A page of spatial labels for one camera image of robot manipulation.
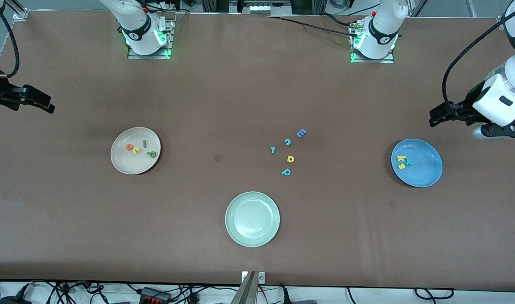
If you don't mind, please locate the blue plate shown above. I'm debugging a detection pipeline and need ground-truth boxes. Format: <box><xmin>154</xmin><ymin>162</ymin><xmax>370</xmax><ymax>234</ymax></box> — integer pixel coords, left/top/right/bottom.
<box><xmin>391</xmin><ymin>139</ymin><xmax>443</xmax><ymax>188</ymax></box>

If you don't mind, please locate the beige brown plate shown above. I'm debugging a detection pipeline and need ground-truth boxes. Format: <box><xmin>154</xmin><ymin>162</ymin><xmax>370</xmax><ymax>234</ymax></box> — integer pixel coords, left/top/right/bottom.
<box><xmin>111</xmin><ymin>127</ymin><xmax>161</xmax><ymax>175</ymax></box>

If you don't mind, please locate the metal terminal box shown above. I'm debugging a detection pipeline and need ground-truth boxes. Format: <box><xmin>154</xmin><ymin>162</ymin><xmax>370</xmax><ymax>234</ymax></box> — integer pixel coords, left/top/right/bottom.
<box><xmin>230</xmin><ymin>0</ymin><xmax>292</xmax><ymax>16</ymax></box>

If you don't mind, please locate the pale green plate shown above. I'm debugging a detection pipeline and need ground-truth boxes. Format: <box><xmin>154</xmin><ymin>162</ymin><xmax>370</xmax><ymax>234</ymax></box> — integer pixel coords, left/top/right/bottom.
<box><xmin>225</xmin><ymin>191</ymin><xmax>281</xmax><ymax>248</ymax></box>

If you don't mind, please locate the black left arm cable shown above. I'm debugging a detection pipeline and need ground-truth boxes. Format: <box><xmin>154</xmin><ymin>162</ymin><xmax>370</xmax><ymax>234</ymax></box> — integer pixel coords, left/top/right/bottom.
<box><xmin>442</xmin><ymin>2</ymin><xmax>515</xmax><ymax>108</ymax></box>

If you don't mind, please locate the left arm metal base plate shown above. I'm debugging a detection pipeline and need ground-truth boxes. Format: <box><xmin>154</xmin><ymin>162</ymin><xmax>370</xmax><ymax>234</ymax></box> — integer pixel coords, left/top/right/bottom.
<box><xmin>350</xmin><ymin>53</ymin><xmax>395</xmax><ymax>64</ymax></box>

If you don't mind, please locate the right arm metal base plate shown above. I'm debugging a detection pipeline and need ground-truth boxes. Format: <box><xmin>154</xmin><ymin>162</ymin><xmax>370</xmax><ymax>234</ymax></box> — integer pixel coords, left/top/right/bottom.
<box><xmin>127</xmin><ymin>19</ymin><xmax>176</xmax><ymax>60</ymax></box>

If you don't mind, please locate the short black table cable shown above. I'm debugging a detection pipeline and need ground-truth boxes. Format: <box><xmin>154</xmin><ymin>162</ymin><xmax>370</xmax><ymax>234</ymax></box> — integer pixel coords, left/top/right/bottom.
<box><xmin>319</xmin><ymin>13</ymin><xmax>353</xmax><ymax>28</ymax></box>

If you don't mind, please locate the long black table cable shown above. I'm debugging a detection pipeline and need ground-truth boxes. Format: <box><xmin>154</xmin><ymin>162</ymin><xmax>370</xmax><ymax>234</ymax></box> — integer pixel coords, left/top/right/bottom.
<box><xmin>266</xmin><ymin>15</ymin><xmax>360</xmax><ymax>38</ymax></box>

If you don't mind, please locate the black looped floor cable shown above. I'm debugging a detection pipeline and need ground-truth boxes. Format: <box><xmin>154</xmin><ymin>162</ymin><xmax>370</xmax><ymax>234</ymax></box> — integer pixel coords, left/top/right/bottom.
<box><xmin>413</xmin><ymin>288</ymin><xmax>455</xmax><ymax>299</ymax></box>

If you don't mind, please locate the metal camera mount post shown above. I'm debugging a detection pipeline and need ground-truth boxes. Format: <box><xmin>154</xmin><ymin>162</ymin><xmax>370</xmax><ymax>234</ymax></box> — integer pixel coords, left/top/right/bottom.
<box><xmin>230</xmin><ymin>271</ymin><xmax>266</xmax><ymax>304</ymax></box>

